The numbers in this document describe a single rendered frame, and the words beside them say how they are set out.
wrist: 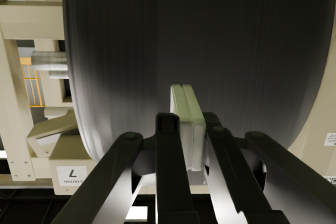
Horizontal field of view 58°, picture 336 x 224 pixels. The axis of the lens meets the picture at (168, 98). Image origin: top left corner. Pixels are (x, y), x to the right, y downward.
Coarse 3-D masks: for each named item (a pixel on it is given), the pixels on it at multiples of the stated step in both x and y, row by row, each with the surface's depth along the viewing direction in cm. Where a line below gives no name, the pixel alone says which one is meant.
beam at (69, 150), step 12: (60, 144) 98; (72, 144) 98; (60, 156) 93; (72, 156) 93; (84, 156) 93; (60, 192) 98; (72, 192) 98; (144, 192) 99; (192, 192) 100; (204, 192) 100
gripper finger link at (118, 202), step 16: (112, 144) 14; (128, 144) 14; (112, 160) 13; (128, 160) 13; (96, 176) 11; (112, 176) 12; (128, 176) 13; (80, 192) 11; (96, 192) 11; (112, 192) 11; (128, 192) 13; (64, 208) 10; (80, 208) 10; (96, 208) 10; (112, 208) 11; (128, 208) 13
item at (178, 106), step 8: (176, 88) 21; (176, 96) 20; (176, 104) 18; (184, 104) 18; (176, 112) 17; (184, 112) 17; (184, 120) 16; (184, 128) 16; (184, 136) 16; (184, 144) 16; (184, 152) 16
